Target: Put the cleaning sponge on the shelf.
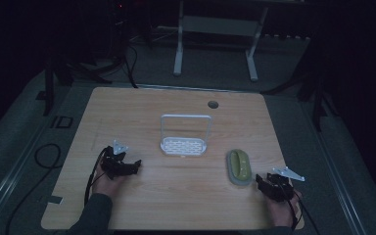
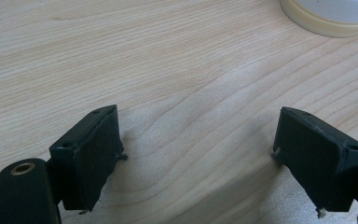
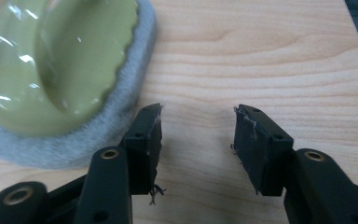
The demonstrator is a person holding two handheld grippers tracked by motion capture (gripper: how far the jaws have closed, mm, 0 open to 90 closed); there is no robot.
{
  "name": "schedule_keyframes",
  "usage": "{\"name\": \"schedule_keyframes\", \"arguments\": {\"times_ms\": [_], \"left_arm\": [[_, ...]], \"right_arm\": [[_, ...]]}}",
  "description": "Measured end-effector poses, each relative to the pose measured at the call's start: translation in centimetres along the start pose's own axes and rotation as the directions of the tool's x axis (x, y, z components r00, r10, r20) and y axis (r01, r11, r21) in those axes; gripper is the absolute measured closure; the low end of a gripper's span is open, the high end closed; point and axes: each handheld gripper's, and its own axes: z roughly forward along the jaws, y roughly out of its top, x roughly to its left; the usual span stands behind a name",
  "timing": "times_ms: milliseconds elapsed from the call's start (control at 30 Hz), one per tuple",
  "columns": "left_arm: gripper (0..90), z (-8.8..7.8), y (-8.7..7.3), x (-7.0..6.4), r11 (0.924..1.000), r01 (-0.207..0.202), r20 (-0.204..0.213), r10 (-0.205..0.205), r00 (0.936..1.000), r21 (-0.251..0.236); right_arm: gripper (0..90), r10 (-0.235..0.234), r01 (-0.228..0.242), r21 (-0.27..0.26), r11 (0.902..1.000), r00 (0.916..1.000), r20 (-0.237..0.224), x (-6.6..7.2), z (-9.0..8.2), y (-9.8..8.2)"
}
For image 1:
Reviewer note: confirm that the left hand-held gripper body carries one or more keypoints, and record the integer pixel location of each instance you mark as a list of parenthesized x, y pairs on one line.
[(114, 160)]

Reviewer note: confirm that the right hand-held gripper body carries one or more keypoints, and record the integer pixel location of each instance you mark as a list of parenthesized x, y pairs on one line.
[(282, 186)]

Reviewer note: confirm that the person's right hand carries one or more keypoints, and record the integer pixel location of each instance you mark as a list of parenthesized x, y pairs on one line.
[(282, 212)]

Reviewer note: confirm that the person's left hand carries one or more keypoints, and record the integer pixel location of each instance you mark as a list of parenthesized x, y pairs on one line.
[(108, 185)]

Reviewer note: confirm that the green oval case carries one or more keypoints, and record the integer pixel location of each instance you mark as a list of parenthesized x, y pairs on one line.
[(239, 166)]

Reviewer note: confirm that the grey tape strip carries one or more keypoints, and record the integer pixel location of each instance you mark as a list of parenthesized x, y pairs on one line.
[(55, 199)]

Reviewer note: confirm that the black tripod stand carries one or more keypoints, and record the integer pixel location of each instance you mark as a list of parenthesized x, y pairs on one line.
[(78, 68), (316, 91)]

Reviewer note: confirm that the white metal stand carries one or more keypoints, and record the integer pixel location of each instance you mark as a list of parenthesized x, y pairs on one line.
[(215, 27)]

